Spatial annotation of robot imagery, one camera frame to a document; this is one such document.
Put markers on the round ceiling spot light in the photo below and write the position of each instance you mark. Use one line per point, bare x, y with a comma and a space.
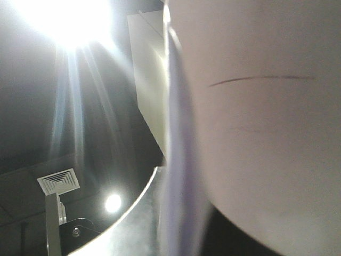
113, 203

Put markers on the white paper stack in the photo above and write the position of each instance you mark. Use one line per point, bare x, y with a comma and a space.
253, 124

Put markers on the square ceiling air vent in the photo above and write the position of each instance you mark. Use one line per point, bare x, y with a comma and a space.
61, 182

